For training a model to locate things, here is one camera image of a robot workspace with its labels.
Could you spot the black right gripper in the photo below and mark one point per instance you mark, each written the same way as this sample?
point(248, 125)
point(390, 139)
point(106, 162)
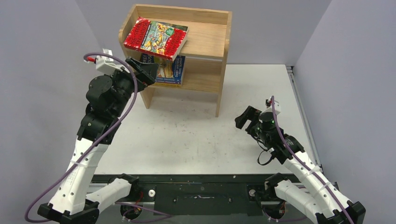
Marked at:
point(251, 120)

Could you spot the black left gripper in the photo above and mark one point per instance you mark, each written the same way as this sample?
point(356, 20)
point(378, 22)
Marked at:
point(149, 73)

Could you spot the blue 91-storey treehouse book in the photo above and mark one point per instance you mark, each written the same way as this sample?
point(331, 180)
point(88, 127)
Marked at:
point(168, 72)

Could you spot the red treehouse book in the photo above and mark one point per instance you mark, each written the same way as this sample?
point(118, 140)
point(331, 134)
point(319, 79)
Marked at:
point(153, 38)

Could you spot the animal farm book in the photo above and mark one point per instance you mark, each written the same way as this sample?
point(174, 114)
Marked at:
point(181, 37)

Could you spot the yellow 130-storey treehouse book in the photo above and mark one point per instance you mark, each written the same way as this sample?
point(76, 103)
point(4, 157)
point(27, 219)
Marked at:
point(168, 85)

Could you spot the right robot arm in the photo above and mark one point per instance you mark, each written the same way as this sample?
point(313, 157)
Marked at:
point(303, 170)

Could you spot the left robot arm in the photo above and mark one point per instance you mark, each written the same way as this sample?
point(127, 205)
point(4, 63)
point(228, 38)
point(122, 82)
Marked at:
point(110, 98)

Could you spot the wooden shelf unit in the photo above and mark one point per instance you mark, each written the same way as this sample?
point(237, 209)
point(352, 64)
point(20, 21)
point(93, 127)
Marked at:
point(206, 48)

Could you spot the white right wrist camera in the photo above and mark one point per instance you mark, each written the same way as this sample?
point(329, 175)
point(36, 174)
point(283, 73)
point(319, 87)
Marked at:
point(272, 106)

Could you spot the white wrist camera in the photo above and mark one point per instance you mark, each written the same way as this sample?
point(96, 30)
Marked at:
point(272, 106)
point(104, 64)

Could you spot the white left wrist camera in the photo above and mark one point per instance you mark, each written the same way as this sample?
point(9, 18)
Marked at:
point(104, 64)

